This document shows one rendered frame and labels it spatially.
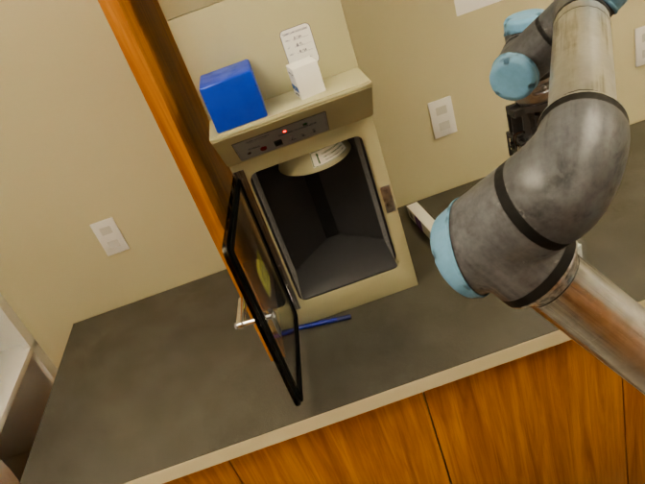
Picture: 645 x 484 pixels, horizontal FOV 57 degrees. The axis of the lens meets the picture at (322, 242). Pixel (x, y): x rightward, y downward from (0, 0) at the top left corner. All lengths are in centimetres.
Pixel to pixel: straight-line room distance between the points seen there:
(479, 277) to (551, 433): 92
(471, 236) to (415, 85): 111
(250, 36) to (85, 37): 58
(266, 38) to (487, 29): 77
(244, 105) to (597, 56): 60
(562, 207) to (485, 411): 87
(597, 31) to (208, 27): 68
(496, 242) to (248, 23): 71
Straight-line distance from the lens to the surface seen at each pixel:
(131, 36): 112
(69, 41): 168
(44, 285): 199
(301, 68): 114
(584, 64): 79
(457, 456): 153
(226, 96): 112
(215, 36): 120
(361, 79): 116
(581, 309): 76
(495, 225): 67
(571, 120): 67
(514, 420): 151
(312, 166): 131
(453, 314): 140
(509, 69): 100
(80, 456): 153
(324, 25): 122
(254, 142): 118
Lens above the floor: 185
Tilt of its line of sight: 31 degrees down
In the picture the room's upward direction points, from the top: 20 degrees counter-clockwise
